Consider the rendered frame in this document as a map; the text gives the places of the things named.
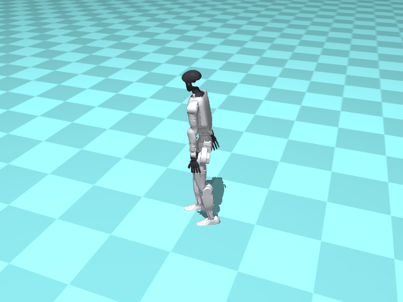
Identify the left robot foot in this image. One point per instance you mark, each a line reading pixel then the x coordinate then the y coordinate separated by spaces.
pixel 206 222

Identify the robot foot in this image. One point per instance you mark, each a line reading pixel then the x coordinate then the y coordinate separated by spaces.
pixel 206 222
pixel 193 207

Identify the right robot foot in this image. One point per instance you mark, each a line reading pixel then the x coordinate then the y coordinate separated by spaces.
pixel 193 207

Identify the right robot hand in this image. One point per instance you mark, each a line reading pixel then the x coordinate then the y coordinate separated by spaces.
pixel 214 140

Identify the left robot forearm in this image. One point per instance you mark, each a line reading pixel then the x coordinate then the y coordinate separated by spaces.
pixel 193 143

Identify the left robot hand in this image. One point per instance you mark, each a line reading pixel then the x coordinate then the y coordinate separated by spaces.
pixel 194 164

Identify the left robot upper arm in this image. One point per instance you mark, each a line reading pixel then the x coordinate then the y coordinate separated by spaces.
pixel 192 111

